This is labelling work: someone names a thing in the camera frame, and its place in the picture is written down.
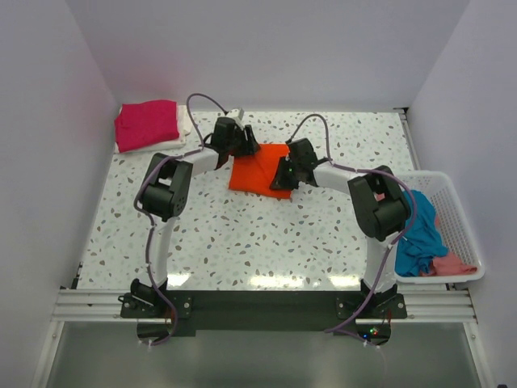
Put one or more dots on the folded white t-shirt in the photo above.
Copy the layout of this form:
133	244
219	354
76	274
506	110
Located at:
185	127

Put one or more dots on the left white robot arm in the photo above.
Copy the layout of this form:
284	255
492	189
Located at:
163	194

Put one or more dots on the white plastic laundry basket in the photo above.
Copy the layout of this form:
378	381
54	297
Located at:
453	228

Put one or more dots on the teal t-shirt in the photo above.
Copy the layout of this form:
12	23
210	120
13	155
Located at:
421	243

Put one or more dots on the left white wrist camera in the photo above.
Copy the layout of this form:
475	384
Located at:
236	113

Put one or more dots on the aluminium frame rail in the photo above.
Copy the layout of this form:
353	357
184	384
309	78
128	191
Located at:
424	304

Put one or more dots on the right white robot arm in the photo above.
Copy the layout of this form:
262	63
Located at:
379	203

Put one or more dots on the folded magenta t-shirt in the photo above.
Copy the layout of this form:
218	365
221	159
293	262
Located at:
139	125

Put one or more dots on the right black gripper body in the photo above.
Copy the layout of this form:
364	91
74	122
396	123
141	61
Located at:
296	168

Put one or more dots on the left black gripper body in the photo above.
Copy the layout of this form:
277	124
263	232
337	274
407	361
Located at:
235	146

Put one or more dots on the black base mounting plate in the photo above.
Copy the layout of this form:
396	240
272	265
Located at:
187	312

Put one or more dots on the pink t-shirt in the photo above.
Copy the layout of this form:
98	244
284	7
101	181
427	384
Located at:
450	264

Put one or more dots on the orange t-shirt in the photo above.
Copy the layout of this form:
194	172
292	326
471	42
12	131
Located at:
254	174

